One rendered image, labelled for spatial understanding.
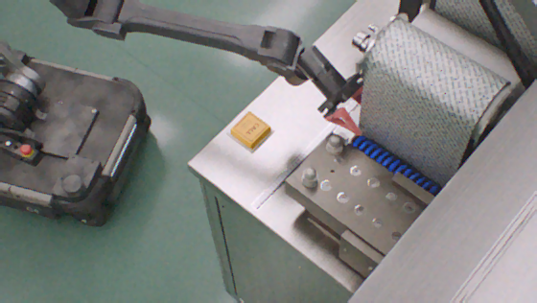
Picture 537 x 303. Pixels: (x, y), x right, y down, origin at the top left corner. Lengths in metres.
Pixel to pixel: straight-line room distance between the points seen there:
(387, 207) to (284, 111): 0.41
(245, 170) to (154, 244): 1.00
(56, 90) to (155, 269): 0.74
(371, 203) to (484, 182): 0.69
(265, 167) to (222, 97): 1.25
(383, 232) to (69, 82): 1.60
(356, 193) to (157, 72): 1.66
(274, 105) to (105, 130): 0.97
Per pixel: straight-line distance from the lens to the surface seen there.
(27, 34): 3.31
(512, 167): 0.86
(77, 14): 1.64
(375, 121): 1.52
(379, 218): 1.50
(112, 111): 2.66
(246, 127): 1.73
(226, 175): 1.69
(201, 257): 2.59
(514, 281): 1.04
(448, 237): 0.80
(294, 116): 1.77
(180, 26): 1.55
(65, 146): 2.60
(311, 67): 1.51
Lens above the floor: 2.37
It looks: 59 degrees down
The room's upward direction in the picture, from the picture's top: 4 degrees counter-clockwise
